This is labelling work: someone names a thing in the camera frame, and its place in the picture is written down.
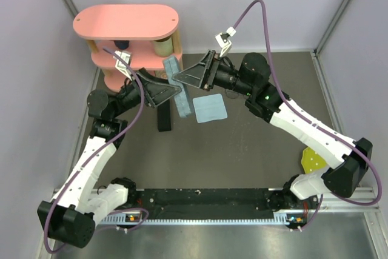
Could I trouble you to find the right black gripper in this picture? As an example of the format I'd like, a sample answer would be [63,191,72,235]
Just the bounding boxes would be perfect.
[173,52,254,98]

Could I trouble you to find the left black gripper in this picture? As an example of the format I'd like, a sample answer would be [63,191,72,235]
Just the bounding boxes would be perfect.
[112,67,181,118]

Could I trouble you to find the blue grey glasses case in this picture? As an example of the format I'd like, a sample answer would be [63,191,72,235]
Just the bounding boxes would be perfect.
[162,56,195,119]

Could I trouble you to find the black glasses case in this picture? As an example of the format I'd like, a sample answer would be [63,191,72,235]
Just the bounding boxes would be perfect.
[157,101,172,132]

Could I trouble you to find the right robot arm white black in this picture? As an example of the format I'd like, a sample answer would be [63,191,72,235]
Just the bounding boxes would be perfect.
[173,50,373,208]

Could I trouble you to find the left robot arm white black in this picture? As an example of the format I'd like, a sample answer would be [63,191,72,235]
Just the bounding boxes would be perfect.
[37,69,184,254]

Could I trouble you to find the patterned ceramic bowl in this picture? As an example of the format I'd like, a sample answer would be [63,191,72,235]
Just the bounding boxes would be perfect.
[154,70,168,79]

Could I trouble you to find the cream cylindrical jar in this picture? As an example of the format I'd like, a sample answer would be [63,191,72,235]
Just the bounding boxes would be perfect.
[152,36,174,58]

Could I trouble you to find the dark blue cup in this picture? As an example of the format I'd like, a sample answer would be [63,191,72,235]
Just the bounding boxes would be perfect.
[114,40,130,50]

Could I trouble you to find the pink three-tier wooden shelf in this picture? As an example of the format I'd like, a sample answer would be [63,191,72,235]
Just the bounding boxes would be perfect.
[73,4,182,92]

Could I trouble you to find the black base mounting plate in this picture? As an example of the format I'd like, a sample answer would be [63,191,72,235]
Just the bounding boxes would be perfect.
[118,188,318,220]

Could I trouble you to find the yellow green dotted plate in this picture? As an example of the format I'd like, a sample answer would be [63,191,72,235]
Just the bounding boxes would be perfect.
[301,147,327,174]

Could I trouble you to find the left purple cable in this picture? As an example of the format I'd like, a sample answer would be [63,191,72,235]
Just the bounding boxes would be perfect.
[44,47,149,254]

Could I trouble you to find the purple cable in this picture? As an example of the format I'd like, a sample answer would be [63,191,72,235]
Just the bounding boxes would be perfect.
[44,47,149,254]
[235,0,383,232]

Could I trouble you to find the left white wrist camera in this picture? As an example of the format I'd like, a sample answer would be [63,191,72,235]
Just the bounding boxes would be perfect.
[114,50,133,80]

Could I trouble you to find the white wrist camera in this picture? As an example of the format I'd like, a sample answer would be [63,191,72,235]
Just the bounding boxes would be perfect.
[215,27,236,58]
[114,50,133,80]

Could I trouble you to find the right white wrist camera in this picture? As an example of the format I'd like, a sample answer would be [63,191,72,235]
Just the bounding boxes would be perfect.
[215,27,236,58]

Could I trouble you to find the thin black wire eyeglasses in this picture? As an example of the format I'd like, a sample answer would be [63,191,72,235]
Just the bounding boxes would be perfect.
[224,89,247,99]

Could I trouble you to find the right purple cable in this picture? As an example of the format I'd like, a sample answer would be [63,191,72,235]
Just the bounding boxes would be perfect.
[235,0,383,232]

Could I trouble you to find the aluminium rail with cable duct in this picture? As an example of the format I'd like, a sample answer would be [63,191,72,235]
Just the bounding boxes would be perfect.
[48,186,381,226]

